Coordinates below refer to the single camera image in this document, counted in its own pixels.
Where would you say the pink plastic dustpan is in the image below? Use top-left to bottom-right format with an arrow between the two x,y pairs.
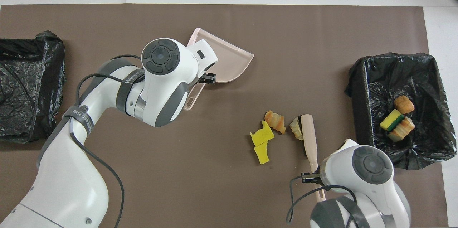
183,28 -> 255,111

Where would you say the beige hand brush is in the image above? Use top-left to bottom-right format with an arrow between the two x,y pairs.
300,114 -> 326,202

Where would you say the pale pastry piece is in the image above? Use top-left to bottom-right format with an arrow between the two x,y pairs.
289,117 -> 304,141

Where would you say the small yellow sponge piece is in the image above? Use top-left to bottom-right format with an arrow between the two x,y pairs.
254,141 -> 271,165

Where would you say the notched yellow sponge piece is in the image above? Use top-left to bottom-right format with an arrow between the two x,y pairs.
250,120 -> 275,147

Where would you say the orange glazed croissant piece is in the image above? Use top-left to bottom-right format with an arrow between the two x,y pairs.
264,110 -> 286,135

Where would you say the yellow and green sponge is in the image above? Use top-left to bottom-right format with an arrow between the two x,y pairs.
379,109 -> 406,131

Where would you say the beige striped bread chunk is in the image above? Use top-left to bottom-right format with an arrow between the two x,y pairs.
388,117 -> 415,142

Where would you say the brown oval bread roll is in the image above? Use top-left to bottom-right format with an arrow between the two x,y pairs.
394,95 -> 415,115

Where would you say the black bag-lined bin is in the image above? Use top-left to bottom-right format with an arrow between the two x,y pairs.
0,30 -> 67,144
344,52 -> 457,170

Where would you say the brown table mat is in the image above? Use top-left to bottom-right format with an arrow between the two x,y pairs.
0,4 -> 449,228

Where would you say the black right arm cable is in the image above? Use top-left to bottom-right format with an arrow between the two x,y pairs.
286,176 -> 358,225

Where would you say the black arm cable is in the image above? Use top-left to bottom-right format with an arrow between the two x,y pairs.
69,54 -> 143,228
286,176 -> 358,225

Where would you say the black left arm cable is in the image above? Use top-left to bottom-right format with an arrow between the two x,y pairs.
69,54 -> 143,228

